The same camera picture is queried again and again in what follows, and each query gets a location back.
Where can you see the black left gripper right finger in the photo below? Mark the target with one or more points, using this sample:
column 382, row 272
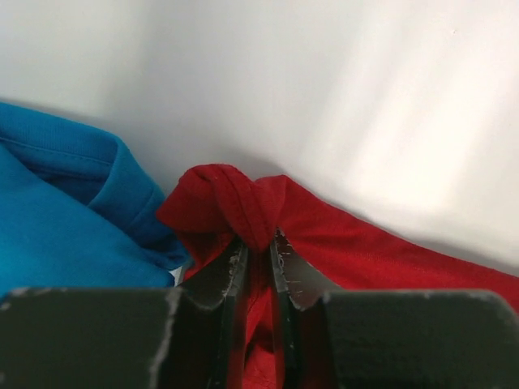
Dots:
column 325, row 336

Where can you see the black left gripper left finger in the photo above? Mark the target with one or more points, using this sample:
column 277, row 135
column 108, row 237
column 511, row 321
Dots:
column 190, row 336

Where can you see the red t shirt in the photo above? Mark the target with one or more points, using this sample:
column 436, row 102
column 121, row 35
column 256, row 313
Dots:
column 212, row 204

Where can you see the folded bright blue t shirt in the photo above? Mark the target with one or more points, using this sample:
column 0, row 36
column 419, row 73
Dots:
column 77, row 210

